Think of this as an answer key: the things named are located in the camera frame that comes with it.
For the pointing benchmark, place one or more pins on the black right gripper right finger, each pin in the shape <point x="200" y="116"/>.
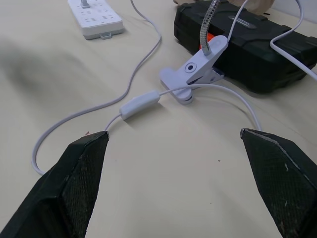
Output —
<point x="287" y="183"/>

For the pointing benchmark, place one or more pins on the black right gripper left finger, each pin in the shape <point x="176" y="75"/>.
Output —
<point x="52" y="198"/>

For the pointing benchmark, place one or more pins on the white clip-on gooseneck lamp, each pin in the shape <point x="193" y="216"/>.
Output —
<point x="182" y="74"/>

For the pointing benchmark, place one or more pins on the black plastic tool case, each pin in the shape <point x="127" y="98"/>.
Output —
<point x="260" y="54"/>

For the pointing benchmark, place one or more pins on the white power strip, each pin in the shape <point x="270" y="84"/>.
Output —
<point x="96" y="19"/>

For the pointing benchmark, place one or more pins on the white plug in power strip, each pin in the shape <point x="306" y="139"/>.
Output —
<point x="85" y="3"/>

